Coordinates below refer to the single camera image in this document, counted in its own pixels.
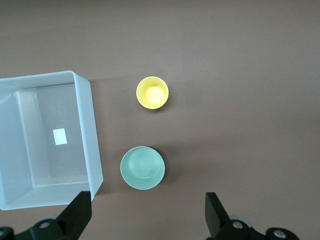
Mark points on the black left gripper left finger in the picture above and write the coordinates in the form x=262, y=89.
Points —
x=77, y=212

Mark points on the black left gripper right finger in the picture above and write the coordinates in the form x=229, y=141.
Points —
x=215, y=215

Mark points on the mint green bowl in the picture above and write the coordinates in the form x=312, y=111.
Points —
x=142, y=166

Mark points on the yellow plastic cup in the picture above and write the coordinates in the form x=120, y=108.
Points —
x=152, y=93

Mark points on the clear plastic storage bin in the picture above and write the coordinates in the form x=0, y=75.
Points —
x=15, y=195

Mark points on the white label sticker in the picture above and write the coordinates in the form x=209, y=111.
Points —
x=60, y=136

